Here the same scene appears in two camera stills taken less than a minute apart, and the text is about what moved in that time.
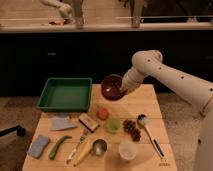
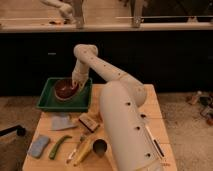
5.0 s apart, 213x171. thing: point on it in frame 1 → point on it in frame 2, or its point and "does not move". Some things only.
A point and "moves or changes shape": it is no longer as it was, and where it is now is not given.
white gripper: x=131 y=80 → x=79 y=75
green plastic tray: x=66 y=94 does not move
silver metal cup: x=99 y=147 does not move
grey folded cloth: x=61 y=123 does not move
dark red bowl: x=111 y=87 moves or changes shape
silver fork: x=76 y=147 does not move
